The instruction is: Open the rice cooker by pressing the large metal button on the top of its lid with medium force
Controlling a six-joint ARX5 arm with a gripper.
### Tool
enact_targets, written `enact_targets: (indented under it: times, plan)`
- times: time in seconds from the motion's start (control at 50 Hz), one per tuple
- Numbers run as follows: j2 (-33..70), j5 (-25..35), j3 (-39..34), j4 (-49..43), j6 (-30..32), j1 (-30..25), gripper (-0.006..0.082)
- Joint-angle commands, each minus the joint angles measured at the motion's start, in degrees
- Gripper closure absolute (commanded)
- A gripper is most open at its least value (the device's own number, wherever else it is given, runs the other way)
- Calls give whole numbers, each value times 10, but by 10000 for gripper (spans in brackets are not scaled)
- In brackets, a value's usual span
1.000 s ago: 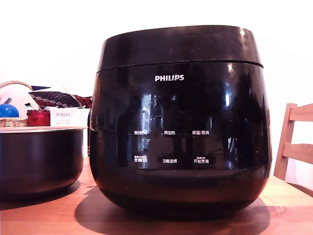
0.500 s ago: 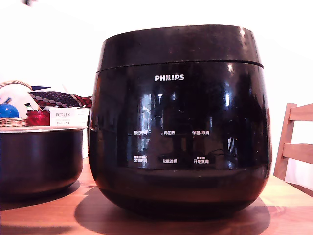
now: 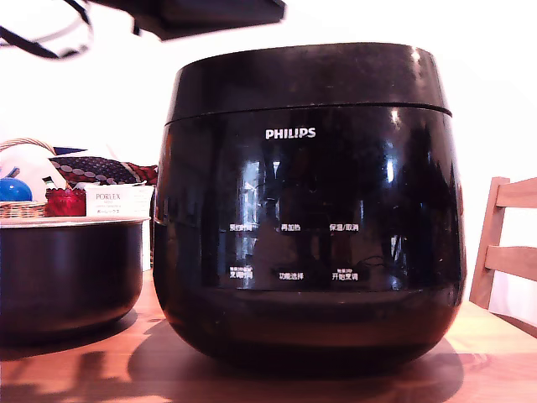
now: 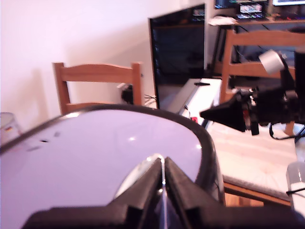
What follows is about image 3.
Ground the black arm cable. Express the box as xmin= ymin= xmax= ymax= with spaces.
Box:
xmin=0 ymin=0 xmax=96 ymax=60

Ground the wooden chair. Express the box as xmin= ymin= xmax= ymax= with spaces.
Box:
xmin=468 ymin=176 xmax=537 ymax=329

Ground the dotted dark patterned cloth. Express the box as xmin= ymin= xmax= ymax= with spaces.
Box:
xmin=49 ymin=155 xmax=160 ymax=186

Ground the white Porlex box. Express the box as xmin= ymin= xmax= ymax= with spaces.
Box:
xmin=84 ymin=185 xmax=155 ymax=272

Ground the white cloth bag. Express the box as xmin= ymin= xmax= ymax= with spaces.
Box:
xmin=0 ymin=144 xmax=69 ymax=203

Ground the red glass jar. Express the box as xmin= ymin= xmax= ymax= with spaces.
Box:
xmin=44 ymin=188 xmax=87 ymax=218

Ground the woven wicker basket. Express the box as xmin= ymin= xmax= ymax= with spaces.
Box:
xmin=0 ymin=138 xmax=70 ymax=219

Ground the black rice cooker lid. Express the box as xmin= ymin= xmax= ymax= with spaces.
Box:
xmin=164 ymin=42 xmax=453 ymax=126

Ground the black inner cooking pot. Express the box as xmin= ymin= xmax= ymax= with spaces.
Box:
xmin=0 ymin=216 xmax=152 ymax=338

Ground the blue ball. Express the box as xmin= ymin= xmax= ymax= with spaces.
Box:
xmin=0 ymin=177 xmax=34 ymax=203

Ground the black Philips rice cooker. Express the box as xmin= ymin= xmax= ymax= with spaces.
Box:
xmin=151 ymin=102 xmax=467 ymax=376

